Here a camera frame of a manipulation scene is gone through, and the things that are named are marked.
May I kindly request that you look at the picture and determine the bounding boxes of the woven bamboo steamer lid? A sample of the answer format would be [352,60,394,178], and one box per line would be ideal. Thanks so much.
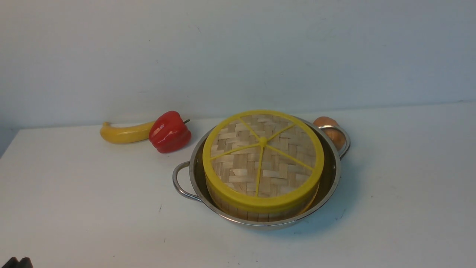
[202,110,325,213]

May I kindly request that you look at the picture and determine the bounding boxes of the red bell pepper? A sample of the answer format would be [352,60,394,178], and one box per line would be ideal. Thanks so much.
[148,111,192,154]

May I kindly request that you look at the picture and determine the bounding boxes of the bamboo steamer basket yellow rim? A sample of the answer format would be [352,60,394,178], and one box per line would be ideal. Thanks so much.
[207,182,320,222]

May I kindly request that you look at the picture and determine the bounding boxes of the stainless steel pot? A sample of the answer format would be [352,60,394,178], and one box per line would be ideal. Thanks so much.
[172,117,350,230]

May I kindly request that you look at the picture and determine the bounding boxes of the brown onion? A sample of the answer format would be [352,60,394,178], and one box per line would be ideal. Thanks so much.
[313,117,346,151]

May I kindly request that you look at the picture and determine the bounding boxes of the yellow banana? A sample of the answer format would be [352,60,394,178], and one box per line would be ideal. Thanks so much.
[100,122,154,144]

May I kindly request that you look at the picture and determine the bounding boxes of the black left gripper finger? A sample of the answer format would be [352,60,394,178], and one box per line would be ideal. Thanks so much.
[2,257,33,268]

